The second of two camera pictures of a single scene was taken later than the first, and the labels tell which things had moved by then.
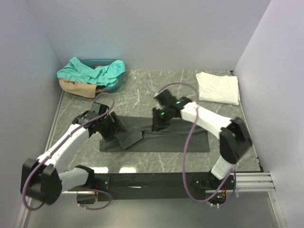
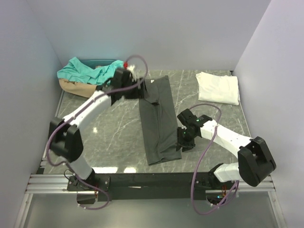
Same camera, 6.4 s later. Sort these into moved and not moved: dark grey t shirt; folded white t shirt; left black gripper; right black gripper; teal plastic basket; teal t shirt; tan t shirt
Moved: dark grey t shirt; left black gripper; right black gripper
Not moved: teal plastic basket; teal t shirt; tan t shirt; folded white t shirt
